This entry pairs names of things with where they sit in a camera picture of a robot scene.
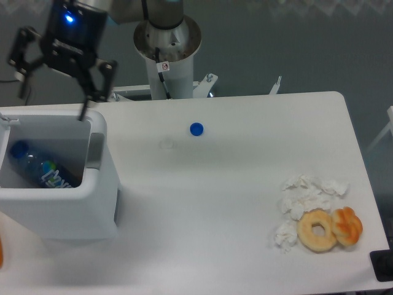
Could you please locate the orange object at edge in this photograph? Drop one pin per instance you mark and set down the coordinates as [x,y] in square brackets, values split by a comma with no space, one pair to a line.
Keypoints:
[1,254]

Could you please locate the glazed twisted bun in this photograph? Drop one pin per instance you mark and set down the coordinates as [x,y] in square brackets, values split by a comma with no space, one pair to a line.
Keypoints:
[346,226]

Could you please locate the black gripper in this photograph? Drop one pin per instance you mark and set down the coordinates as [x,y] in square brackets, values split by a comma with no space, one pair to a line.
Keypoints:
[69,45]

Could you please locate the plain ring donut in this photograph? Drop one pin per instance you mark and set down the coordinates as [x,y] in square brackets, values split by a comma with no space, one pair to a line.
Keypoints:
[314,230]

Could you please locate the white trash can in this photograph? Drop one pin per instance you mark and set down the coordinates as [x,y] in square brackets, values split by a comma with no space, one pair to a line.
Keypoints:
[86,212]

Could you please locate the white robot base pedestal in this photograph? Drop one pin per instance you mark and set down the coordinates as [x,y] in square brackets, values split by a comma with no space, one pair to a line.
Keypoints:
[169,56]

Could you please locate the white frame at right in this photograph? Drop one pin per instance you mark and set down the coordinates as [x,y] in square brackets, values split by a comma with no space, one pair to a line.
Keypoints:
[384,131]

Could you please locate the blue bottle cap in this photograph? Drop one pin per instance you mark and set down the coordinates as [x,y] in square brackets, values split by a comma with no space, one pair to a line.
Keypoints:
[196,129]

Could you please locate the white metal table frame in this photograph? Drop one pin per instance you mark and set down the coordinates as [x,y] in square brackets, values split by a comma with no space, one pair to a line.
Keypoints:
[201,89]

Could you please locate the white trash can lid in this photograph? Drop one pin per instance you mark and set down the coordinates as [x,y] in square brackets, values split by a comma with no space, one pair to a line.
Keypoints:
[6,123]

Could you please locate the blue plastic bottle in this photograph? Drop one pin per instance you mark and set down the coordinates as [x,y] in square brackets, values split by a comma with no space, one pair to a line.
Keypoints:
[40,168]

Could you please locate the clear plastic cap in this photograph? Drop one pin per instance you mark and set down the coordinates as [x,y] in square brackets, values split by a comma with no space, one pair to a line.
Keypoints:
[167,143]

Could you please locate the small crumpled white tissue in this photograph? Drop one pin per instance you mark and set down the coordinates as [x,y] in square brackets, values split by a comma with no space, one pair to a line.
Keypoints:
[286,236]

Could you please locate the large crumpled white tissue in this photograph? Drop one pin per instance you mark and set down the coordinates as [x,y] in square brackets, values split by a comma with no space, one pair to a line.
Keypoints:
[305,193]

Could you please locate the black device at edge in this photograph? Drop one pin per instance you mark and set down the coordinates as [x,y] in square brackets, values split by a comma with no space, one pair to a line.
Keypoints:
[382,264]

